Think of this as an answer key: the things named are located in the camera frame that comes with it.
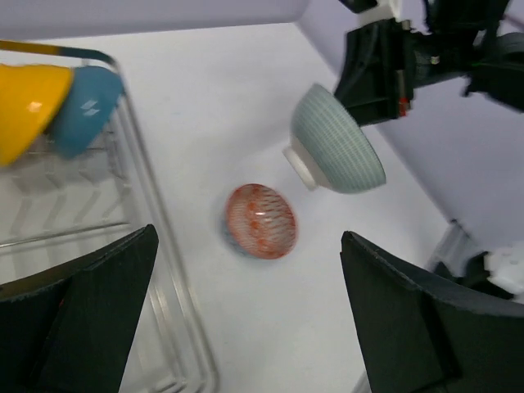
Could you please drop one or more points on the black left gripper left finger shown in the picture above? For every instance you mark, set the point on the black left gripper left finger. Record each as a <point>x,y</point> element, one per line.
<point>70,328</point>

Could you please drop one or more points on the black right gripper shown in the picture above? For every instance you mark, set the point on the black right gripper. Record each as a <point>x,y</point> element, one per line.
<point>387,60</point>

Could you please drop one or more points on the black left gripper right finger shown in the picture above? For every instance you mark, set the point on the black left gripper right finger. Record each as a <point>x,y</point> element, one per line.
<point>421,332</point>

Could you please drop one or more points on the pale green ribbed bowl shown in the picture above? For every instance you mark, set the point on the pale green ribbed bowl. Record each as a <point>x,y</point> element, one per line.
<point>328,149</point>

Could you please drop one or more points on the blue white orange bowl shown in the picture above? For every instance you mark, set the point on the blue white orange bowl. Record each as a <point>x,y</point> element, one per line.
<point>260,221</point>

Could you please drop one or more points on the yellow plastic bowl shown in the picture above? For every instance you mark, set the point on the yellow plastic bowl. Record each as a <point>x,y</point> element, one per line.
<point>31,96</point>

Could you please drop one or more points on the blue ceramic bowl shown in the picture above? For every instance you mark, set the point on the blue ceramic bowl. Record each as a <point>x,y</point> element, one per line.
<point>93,96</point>

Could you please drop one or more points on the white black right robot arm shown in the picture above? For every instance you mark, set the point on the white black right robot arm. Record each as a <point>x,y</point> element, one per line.
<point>450,98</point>

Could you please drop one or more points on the metal wire dish rack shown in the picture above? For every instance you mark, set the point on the metal wire dish rack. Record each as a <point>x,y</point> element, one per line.
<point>54,210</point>

